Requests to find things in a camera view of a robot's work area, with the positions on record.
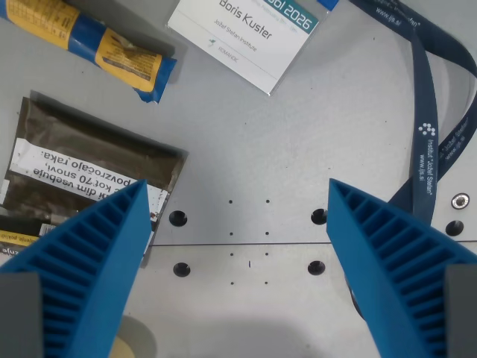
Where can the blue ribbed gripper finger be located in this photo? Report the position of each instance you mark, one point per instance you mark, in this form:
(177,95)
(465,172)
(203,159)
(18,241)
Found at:
(387,261)
(85,253)

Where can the blue and yellow rolled bag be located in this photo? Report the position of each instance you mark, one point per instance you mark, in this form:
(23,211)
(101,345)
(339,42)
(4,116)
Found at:
(89,37)

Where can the brown tobacco pouch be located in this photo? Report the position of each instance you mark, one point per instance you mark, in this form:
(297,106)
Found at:
(85,168)

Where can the silver socket head screw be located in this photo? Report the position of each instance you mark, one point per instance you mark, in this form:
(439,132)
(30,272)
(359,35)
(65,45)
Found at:
(460,201)

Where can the beige tape roll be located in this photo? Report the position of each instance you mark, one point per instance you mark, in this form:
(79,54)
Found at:
(124,348)

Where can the white name badge card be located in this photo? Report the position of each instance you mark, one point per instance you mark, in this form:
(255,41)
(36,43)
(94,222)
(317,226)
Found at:
(244,37)

